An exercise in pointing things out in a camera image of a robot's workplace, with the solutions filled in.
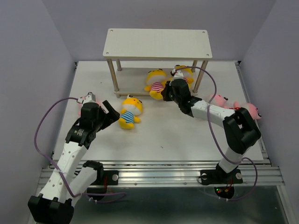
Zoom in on pink toy orange striped shirt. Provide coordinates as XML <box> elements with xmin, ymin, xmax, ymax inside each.
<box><xmin>210</xmin><ymin>94</ymin><xmax>229</xmax><ymax>109</ymax></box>

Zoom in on pink toy red polka-dot shirt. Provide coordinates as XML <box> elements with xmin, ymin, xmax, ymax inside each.
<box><xmin>233</xmin><ymin>101</ymin><xmax>262</xmax><ymax>120</ymax></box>

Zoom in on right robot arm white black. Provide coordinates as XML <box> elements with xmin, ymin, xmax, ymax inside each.
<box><xmin>161</xmin><ymin>79</ymin><xmax>261</xmax><ymax>182</ymax></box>

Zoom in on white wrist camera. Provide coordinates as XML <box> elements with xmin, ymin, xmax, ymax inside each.
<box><xmin>77</xmin><ymin>92</ymin><xmax>96</xmax><ymax>105</ymax></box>
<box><xmin>171</xmin><ymin>69</ymin><xmax>184</xmax><ymax>82</ymax></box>

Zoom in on purple cable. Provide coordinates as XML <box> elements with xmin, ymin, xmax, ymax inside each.
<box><xmin>34</xmin><ymin>97</ymin><xmax>127</xmax><ymax>204</ymax></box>
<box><xmin>184</xmin><ymin>66</ymin><xmax>259</xmax><ymax>201</ymax></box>

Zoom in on yellow toy blue striped shirt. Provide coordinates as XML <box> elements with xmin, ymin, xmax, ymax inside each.
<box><xmin>118</xmin><ymin>94</ymin><xmax>143</xmax><ymax>129</ymax></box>

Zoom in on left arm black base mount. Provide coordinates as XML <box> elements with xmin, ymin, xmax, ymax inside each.
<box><xmin>86</xmin><ymin>170</ymin><xmax>119</xmax><ymax>194</ymax></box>

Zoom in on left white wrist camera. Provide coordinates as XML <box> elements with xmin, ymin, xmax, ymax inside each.
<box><xmin>77</xmin><ymin>92</ymin><xmax>96</xmax><ymax>105</ymax></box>

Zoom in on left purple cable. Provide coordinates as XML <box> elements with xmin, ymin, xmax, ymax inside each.
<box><xmin>34</xmin><ymin>97</ymin><xmax>127</xmax><ymax>204</ymax></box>

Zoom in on yellow toy red stripes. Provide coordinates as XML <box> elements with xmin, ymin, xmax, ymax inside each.
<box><xmin>171</xmin><ymin>64</ymin><xmax>194</xmax><ymax>88</ymax></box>
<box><xmin>144</xmin><ymin>69</ymin><xmax>167</xmax><ymax>100</ymax></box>

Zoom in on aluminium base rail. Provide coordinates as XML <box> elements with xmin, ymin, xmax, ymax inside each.
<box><xmin>38</xmin><ymin>161</ymin><xmax>285</xmax><ymax>189</ymax></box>

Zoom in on white two-tier wooden shelf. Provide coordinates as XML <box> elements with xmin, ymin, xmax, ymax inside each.
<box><xmin>103</xmin><ymin>28</ymin><xmax>213</xmax><ymax>98</ymax></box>

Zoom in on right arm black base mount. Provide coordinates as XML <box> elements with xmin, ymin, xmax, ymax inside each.
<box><xmin>197</xmin><ymin>169</ymin><xmax>243</xmax><ymax>200</ymax></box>

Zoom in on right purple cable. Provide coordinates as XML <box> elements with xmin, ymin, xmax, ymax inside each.
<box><xmin>184</xmin><ymin>66</ymin><xmax>259</xmax><ymax>201</ymax></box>

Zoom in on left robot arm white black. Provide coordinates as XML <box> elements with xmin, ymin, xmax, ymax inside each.
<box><xmin>28</xmin><ymin>99</ymin><xmax>120</xmax><ymax>224</ymax></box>

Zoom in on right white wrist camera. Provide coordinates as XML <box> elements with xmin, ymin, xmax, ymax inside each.
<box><xmin>171</xmin><ymin>69</ymin><xmax>184</xmax><ymax>82</ymax></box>

